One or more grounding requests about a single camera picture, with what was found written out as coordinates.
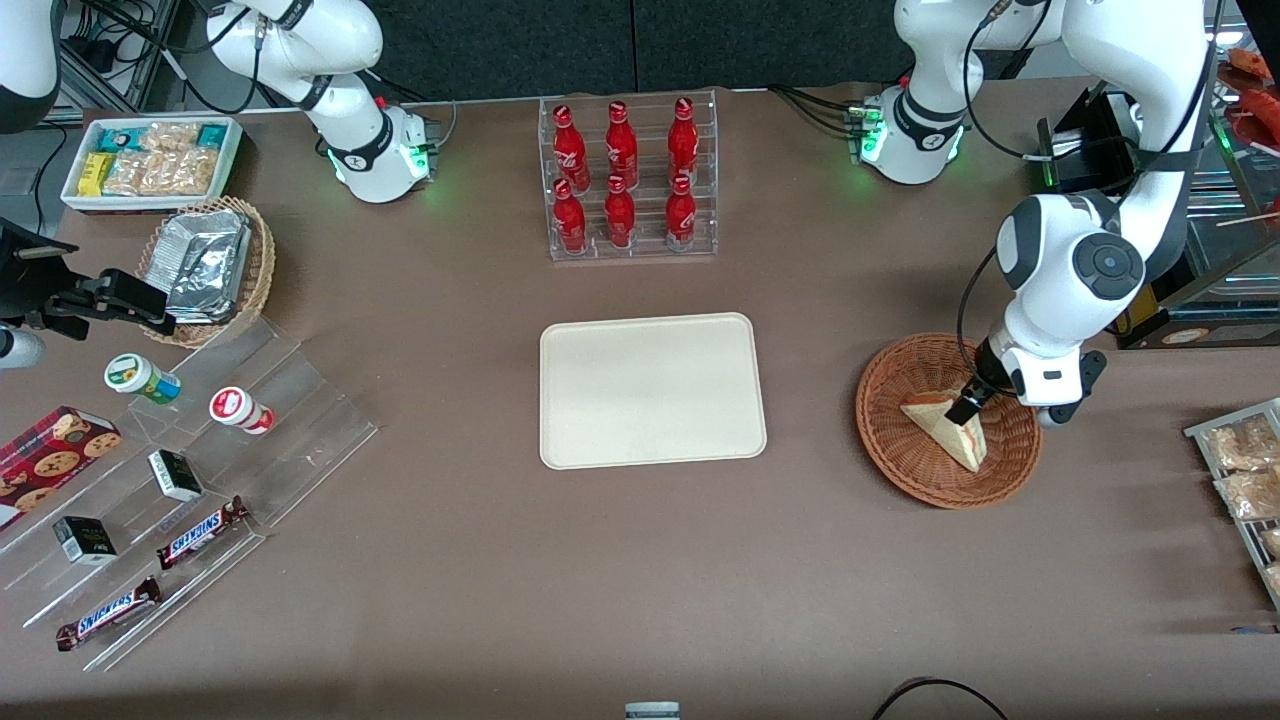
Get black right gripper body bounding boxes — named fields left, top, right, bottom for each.
left=0, top=218, right=81, bottom=341

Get triangular sandwich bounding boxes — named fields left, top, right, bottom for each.
left=900, top=392, right=989, bottom=474

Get brown round wicker basket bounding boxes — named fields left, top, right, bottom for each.
left=855, top=332, right=1043, bottom=511

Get tan wicker basket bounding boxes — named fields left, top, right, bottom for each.
left=135, top=195, right=277, bottom=349

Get tray of packaged snacks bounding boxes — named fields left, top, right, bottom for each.
left=1184, top=398, right=1280, bottom=613

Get cream plastic tray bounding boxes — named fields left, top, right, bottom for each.
left=539, top=312, right=768, bottom=471

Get silver foil pack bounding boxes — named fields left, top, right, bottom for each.
left=165, top=290, right=239, bottom=324
left=160, top=209, right=252, bottom=303

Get green lid yogurt cup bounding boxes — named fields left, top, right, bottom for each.
left=104, top=353, right=183, bottom=406

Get clear nut snack bag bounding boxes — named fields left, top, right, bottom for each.
left=140, top=121, right=201, bottom=157
left=140, top=148, right=217, bottom=197
left=105, top=150, right=151, bottom=197

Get red lid yogurt cup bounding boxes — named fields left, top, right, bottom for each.
left=209, top=386, right=276, bottom=436

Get white rectangular snack bin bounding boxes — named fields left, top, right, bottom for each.
left=60, top=115, right=244, bottom=216

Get red plaid cookie box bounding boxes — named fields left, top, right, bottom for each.
left=0, top=405, right=123, bottom=531

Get small black box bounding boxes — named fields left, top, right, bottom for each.
left=148, top=449, right=204, bottom=503
left=52, top=516, right=118, bottom=566

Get black food warmer machine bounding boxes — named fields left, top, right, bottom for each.
left=1035, top=45, right=1280, bottom=351

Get clear acrylic stepped display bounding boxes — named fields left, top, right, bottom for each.
left=0, top=315, right=379, bottom=673

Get snickers chocolate bar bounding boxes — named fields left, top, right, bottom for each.
left=156, top=496, right=251, bottom=571
left=55, top=576, right=163, bottom=653

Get red cola bottle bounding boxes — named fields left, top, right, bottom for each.
left=606, top=100, right=639, bottom=189
left=604, top=175, right=637, bottom=249
left=553, top=178, right=588, bottom=254
left=553, top=104, right=591, bottom=191
left=665, top=173, right=698, bottom=251
left=668, top=97, right=700, bottom=186

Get red sausages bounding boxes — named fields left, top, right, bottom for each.
left=1220, top=48, right=1280, bottom=151

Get clear acrylic bottle rack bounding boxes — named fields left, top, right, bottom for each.
left=538, top=89, right=719, bottom=263

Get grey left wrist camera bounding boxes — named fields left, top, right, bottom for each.
left=1035, top=350, right=1109, bottom=429

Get aluminium frame rack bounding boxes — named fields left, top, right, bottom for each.
left=58, top=0, right=183, bottom=113

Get black table cable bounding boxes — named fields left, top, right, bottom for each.
left=870, top=678, right=1011, bottom=720

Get black base cable bundle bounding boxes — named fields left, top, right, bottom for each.
left=768, top=84, right=863, bottom=137

